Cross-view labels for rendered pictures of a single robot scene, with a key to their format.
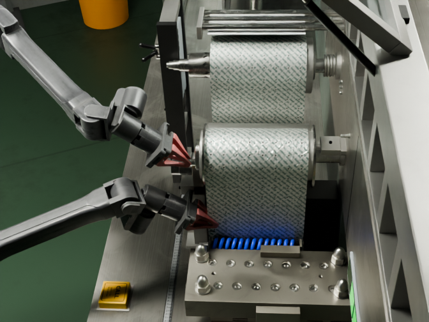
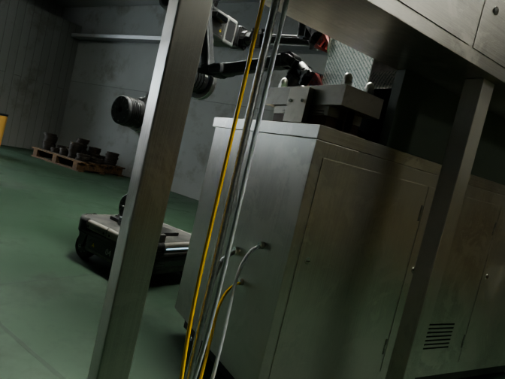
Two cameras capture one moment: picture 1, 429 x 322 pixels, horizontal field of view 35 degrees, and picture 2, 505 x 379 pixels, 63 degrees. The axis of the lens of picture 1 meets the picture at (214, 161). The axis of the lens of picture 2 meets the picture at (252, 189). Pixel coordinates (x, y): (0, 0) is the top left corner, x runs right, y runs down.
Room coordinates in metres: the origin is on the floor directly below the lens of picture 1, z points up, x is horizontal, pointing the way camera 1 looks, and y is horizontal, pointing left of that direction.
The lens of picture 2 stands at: (0.06, -1.12, 0.76)
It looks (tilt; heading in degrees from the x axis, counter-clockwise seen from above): 4 degrees down; 52
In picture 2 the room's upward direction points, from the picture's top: 13 degrees clockwise
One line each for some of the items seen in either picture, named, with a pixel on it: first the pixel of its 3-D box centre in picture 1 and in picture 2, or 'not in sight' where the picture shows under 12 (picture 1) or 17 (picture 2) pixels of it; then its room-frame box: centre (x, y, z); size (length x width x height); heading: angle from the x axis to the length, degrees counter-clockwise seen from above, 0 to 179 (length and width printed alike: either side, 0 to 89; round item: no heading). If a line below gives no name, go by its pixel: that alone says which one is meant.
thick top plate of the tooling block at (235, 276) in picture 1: (271, 283); (319, 101); (1.04, -0.12, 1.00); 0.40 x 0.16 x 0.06; 84
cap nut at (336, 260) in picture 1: (339, 254); (369, 89); (1.07, -0.29, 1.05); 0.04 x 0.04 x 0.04
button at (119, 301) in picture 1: (115, 294); not in sight; (1.09, 0.27, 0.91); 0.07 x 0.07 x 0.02; 84
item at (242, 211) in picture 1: (255, 214); (344, 80); (1.16, -0.09, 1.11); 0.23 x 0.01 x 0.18; 84
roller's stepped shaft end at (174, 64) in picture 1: (178, 64); not in sight; (1.49, 0.08, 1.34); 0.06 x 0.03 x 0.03; 84
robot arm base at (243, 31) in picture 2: not in sight; (246, 38); (1.41, 0.97, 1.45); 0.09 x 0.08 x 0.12; 18
